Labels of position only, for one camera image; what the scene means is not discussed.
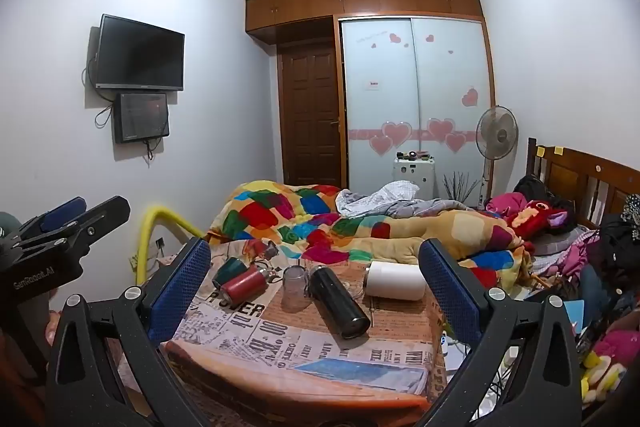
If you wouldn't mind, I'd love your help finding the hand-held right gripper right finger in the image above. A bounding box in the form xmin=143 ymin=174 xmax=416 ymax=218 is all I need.
xmin=415 ymin=238 xmax=584 ymax=427

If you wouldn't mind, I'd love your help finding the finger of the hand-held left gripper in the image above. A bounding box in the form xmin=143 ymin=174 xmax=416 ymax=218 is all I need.
xmin=21 ymin=195 xmax=132 ymax=268
xmin=5 ymin=196 xmax=90 ymax=254

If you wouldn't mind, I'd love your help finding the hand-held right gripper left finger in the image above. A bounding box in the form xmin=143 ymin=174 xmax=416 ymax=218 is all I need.
xmin=45 ymin=237 xmax=213 ymax=427

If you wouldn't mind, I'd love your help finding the green cup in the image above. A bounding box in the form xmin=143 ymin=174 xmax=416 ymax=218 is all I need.
xmin=212 ymin=256 xmax=246 ymax=291

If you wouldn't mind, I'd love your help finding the black thermos cup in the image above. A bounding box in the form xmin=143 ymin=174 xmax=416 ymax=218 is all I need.
xmin=307 ymin=265 xmax=372 ymax=341

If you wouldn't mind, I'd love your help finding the red bottle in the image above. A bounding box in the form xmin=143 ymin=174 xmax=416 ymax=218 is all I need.
xmin=220 ymin=266 xmax=271 ymax=303

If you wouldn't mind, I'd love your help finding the dried branches bundle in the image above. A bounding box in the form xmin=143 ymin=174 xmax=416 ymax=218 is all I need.
xmin=442 ymin=171 xmax=482 ymax=208

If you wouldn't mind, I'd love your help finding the pink cloth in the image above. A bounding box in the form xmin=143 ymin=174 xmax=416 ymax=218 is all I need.
xmin=486 ymin=191 xmax=529 ymax=216

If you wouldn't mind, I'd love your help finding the clear glass jar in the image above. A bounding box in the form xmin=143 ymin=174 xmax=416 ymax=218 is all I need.
xmin=282 ymin=264 xmax=312 ymax=312

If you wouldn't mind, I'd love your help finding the red plush toy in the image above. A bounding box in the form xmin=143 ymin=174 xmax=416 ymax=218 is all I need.
xmin=504 ymin=199 xmax=577 ymax=241

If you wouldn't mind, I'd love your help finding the grey white crumpled cloth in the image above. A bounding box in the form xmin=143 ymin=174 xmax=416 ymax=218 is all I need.
xmin=334 ymin=181 xmax=482 ymax=221

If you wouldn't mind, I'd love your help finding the colourful patchwork quilt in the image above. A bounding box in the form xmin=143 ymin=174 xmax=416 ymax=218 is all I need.
xmin=207 ymin=179 xmax=537 ymax=294

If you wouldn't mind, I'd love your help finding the small white appliance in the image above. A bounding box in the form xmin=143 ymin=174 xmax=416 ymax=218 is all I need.
xmin=392 ymin=156 xmax=436 ymax=198

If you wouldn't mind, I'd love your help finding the black bag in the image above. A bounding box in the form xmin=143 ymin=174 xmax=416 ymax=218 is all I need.
xmin=512 ymin=175 xmax=557 ymax=208

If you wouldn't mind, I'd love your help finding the white standing fan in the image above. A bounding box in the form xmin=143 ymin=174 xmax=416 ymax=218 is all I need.
xmin=474 ymin=105 xmax=519 ymax=209

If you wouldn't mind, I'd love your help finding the yellow plush toy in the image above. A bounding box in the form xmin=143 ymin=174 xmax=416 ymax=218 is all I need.
xmin=581 ymin=351 xmax=627 ymax=404

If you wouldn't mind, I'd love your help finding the brown wooden headboard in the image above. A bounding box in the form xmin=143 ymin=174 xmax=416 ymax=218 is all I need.
xmin=525 ymin=137 xmax=640 ymax=234

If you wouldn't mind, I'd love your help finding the dark clothes pile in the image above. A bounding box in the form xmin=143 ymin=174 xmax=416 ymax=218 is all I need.
xmin=596 ymin=194 xmax=640 ymax=299

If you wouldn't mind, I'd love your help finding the brown wooden door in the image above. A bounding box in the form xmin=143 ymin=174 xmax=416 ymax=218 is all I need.
xmin=276 ymin=41 xmax=346 ymax=189

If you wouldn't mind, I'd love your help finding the wooden wardrobe with heart stickers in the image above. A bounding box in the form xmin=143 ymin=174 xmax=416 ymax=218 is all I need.
xmin=244 ymin=0 xmax=497 ymax=208

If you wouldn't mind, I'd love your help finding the yellow padded rail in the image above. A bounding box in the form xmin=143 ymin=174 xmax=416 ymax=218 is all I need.
xmin=133 ymin=205 xmax=206 ymax=289

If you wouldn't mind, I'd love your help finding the small black wall monitor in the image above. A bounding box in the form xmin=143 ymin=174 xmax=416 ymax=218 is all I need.
xmin=113 ymin=92 xmax=171 ymax=144

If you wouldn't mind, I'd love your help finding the television cable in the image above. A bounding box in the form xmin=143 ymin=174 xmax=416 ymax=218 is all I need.
xmin=80 ymin=51 xmax=117 ymax=128

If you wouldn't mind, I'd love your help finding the black wall television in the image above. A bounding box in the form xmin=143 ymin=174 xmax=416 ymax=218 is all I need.
xmin=93 ymin=13 xmax=186 ymax=92

